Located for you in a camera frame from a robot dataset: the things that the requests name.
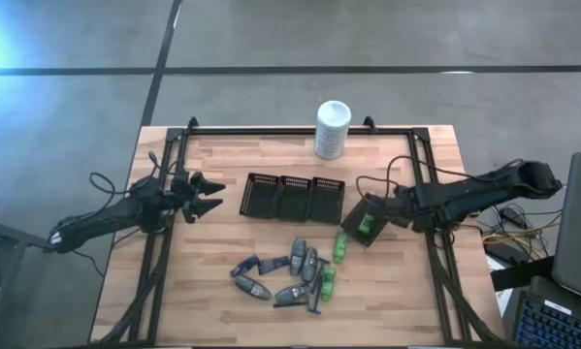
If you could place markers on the black perforated plastic basket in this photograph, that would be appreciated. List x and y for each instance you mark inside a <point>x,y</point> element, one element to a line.
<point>259,195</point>
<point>353,225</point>
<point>293,198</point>
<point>327,199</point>

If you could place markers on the white wipes canister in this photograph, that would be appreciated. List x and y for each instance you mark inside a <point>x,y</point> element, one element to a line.
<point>332,130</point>

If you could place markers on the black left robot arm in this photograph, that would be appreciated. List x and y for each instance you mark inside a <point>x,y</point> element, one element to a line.
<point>101,220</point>

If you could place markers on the black power adapter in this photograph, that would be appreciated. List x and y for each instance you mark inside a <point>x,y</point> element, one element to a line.
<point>512,217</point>

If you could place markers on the black aluminium table frame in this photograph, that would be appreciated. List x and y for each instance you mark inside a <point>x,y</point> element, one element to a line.
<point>270,130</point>

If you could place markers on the backlit black keyboard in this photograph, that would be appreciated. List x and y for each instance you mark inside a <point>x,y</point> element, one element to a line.
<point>557,322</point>

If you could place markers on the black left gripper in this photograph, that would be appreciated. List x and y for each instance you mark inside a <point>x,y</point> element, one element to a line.
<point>181,191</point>

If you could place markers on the small green bottle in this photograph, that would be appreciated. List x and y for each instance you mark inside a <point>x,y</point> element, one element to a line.
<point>340,247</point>
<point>328,283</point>
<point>366,223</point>

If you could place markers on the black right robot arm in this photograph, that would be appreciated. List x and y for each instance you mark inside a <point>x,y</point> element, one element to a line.
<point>489,189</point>

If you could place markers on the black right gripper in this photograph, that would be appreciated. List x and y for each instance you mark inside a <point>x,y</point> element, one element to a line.
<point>402,206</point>

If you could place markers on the grey laptop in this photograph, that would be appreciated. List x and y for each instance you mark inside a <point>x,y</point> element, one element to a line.
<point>578,228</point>

